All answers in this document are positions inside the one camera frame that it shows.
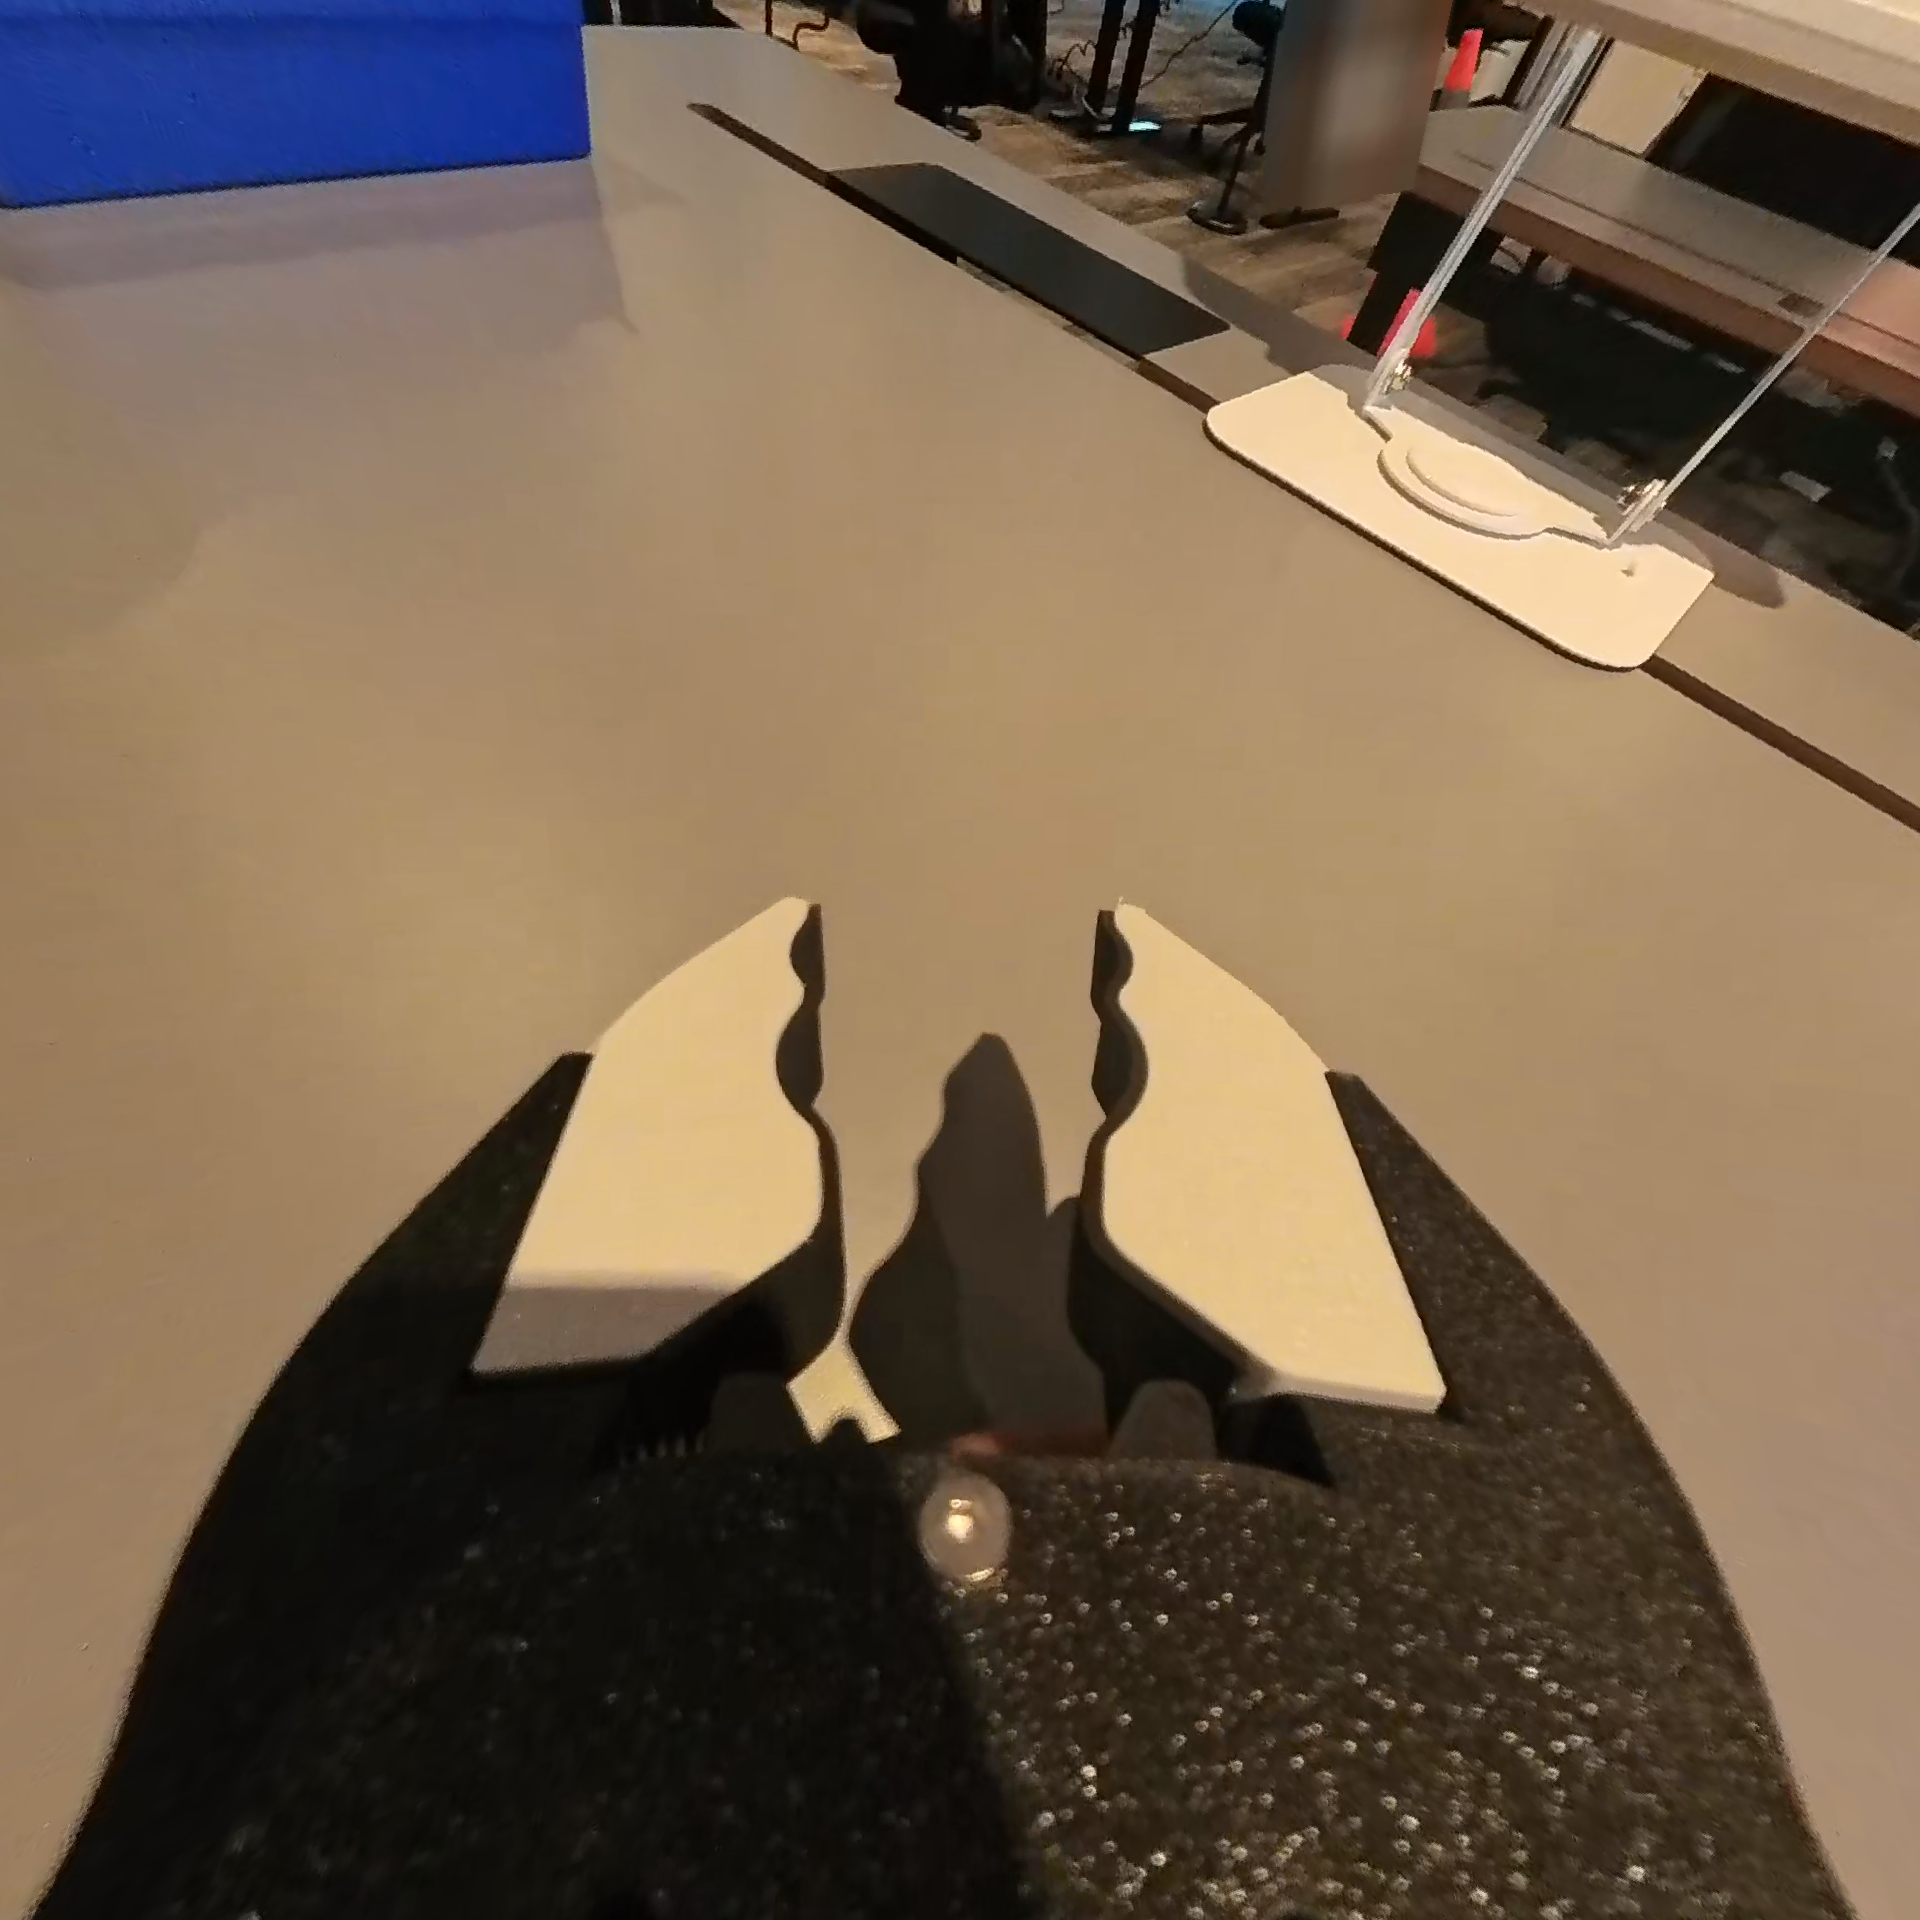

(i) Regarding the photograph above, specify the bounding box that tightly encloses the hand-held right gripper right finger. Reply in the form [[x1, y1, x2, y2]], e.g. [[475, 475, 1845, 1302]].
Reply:
[[1066, 904, 1447, 1418]]

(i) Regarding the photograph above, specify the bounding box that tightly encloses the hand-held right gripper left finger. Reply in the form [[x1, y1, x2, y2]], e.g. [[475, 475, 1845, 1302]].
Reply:
[[475, 904, 850, 1380]]

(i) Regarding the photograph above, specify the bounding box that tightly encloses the blue plastic bin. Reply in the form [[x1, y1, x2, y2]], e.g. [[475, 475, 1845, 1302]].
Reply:
[[0, 0, 589, 207]]

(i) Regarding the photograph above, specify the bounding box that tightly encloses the white clipboard stand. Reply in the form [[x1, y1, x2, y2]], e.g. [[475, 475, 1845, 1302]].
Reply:
[[1358, 0, 1920, 548]]

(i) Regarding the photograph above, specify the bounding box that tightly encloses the white desk mat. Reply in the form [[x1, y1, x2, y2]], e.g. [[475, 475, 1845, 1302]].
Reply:
[[1200, 365, 1717, 666]]

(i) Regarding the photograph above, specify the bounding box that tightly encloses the black desk mat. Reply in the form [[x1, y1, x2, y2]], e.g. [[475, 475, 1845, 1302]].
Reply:
[[821, 159, 1228, 353]]

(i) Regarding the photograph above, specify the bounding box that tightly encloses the black office chair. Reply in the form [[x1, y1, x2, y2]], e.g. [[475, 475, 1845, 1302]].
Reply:
[[1192, 0, 1298, 232]]

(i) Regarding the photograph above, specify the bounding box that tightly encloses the long brown workbench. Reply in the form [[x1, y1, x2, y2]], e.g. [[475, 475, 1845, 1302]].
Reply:
[[1411, 104, 1920, 406]]

